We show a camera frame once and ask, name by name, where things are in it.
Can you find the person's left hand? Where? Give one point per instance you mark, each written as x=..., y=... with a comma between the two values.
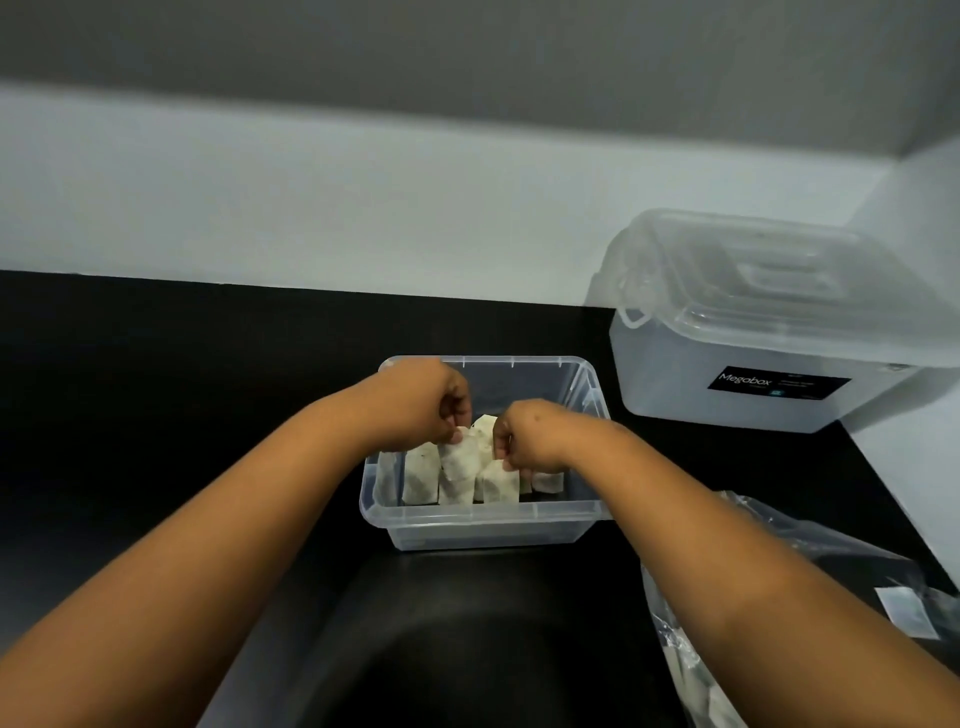
x=424, y=405

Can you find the person's right hand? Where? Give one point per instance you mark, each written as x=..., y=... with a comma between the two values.
x=547, y=439

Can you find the group of white paper pouches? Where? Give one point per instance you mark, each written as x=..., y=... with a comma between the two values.
x=420, y=476

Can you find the small clear bin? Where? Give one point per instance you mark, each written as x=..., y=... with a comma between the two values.
x=487, y=529

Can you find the large translucent storage container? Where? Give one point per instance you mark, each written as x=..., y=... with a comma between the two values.
x=660, y=390

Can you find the white blocks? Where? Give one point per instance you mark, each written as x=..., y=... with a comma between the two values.
x=697, y=690

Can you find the clear plastic bag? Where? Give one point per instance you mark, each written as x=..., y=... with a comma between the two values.
x=840, y=547

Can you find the person's right forearm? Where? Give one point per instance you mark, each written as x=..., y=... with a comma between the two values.
x=787, y=600

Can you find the person's left forearm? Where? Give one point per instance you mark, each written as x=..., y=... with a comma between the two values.
x=210, y=570

